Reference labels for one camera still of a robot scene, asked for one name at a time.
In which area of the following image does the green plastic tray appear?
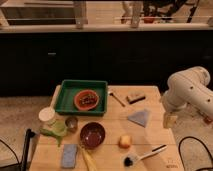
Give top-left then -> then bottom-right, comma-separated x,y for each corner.
54,80 -> 108,116

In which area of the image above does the orange bowl with food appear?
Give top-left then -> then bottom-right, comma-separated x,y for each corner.
74,89 -> 99,111

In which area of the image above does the metal spoon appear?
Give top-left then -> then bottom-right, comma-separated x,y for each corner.
108,91 -> 125,107

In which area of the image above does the green cloth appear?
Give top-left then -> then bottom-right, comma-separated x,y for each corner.
40,120 -> 67,146

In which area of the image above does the yellow corn cob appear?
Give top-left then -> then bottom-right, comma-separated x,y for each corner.
80,146 -> 98,171

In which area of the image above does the black and tan block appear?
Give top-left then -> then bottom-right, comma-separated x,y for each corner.
126,94 -> 146,104

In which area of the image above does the black chair left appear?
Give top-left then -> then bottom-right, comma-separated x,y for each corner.
0,129 -> 36,171

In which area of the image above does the small metal cup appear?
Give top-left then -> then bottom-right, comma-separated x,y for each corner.
65,116 -> 78,132

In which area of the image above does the blue sponge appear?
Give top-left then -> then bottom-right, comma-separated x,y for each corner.
61,144 -> 77,169

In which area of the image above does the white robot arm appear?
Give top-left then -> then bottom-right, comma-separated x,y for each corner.
161,66 -> 213,128

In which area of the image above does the purple bowl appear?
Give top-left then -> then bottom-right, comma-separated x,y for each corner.
80,122 -> 105,149

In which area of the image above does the black cable right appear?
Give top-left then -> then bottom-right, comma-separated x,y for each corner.
178,135 -> 213,171

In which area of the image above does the blue towel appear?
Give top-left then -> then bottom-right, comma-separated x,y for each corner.
127,110 -> 149,127

